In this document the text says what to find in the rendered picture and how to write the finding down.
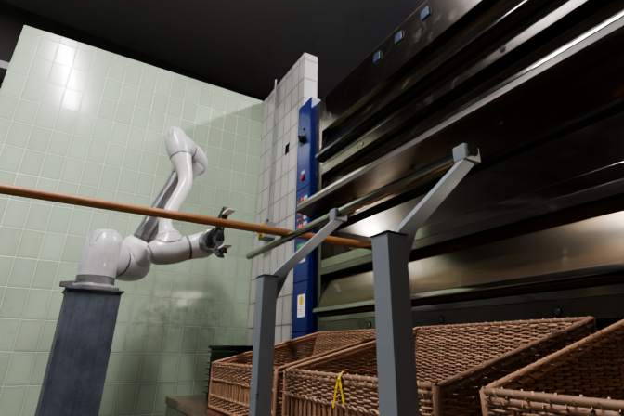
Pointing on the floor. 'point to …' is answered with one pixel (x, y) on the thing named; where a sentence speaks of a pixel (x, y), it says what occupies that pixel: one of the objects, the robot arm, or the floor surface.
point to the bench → (189, 406)
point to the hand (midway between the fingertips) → (228, 227)
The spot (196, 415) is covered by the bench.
